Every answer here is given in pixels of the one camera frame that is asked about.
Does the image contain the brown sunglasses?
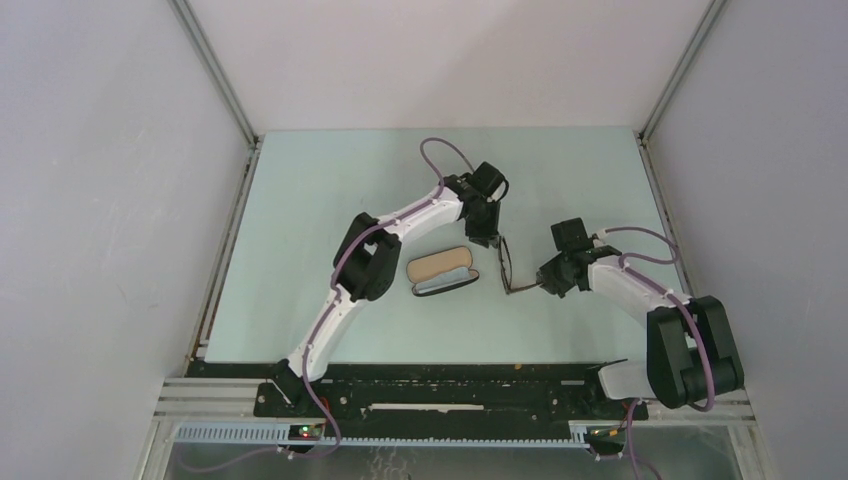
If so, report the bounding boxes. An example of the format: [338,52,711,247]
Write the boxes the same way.
[497,236,541,295]

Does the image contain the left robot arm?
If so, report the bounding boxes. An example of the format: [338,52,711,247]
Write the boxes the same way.
[269,162,510,417]

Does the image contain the light blue cleaning cloth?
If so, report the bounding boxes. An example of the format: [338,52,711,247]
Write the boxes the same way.
[416,267,479,296]

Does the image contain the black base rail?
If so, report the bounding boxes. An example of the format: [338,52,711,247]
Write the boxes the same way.
[253,363,627,441]

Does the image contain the black glasses case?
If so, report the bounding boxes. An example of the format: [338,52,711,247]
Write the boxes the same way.
[406,246,480,297]

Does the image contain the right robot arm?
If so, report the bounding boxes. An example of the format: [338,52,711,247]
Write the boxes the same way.
[537,218,745,418]

